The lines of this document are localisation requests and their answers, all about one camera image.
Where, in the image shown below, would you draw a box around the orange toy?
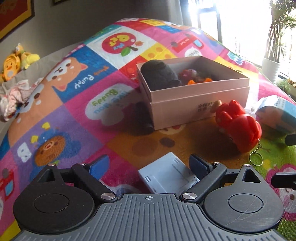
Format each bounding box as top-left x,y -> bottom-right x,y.
187,77 -> 213,86

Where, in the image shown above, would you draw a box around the colourful cartoon play mat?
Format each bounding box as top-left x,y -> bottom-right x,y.
0,17 -> 296,241

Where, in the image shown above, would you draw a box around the yellow duck plush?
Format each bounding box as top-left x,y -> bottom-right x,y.
15,43 -> 40,70

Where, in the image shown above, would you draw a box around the white plastic case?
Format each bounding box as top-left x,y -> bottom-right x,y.
138,152 -> 200,194

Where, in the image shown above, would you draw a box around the small potted plant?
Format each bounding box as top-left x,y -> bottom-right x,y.
276,77 -> 296,95

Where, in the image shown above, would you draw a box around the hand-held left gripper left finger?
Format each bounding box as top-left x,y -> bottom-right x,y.
37,156 -> 119,204

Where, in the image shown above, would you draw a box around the large framed wall picture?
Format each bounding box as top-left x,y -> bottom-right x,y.
0,0 -> 35,41

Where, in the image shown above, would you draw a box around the orange tiger plush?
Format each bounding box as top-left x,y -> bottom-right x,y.
0,52 -> 23,82

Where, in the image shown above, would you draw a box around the dark window frame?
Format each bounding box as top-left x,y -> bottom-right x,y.
188,0 -> 296,77

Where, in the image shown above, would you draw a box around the green potted plant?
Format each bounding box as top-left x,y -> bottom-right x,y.
266,0 -> 296,61

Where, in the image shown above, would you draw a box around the pink pig toy figure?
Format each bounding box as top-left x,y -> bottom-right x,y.
179,69 -> 198,80

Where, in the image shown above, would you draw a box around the pink cardboard box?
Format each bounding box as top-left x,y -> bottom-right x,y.
136,56 -> 250,131

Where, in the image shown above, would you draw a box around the red hooded doll keychain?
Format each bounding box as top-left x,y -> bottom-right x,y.
215,100 -> 264,166

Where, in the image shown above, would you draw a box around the blue wipes packet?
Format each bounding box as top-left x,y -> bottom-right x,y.
254,95 -> 296,135

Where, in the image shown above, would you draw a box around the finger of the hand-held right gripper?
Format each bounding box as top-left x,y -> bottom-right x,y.
272,173 -> 296,189
285,133 -> 296,146

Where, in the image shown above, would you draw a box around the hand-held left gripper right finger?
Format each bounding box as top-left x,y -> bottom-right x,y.
181,154 -> 262,205

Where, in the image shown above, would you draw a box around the crumpled white pink cloth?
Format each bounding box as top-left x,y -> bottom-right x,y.
0,79 -> 43,122

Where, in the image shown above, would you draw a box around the black plush toy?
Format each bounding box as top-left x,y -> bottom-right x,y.
141,60 -> 182,91

